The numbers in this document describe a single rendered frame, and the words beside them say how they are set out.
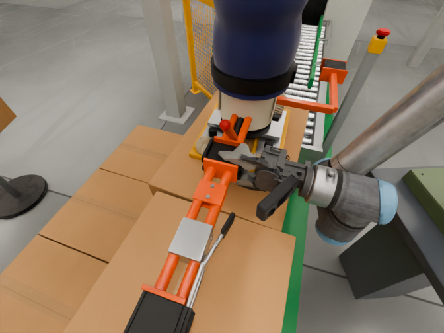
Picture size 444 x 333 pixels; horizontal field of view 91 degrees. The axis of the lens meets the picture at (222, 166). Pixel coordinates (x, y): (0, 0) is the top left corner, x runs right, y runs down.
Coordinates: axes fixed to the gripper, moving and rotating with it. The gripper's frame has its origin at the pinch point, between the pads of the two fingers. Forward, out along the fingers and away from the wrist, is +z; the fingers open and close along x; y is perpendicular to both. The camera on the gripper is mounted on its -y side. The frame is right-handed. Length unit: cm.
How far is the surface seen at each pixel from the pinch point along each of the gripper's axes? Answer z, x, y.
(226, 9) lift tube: 5.4, 27.0, 17.4
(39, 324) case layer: 50, -53, -46
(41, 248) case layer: 72, -53, -26
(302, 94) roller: -19, -53, 132
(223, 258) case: -6.2, -12.8, -16.2
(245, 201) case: -6.9, -12.7, 0.2
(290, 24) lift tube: -7.3, 24.4, 21.9
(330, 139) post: -50, -81, 121
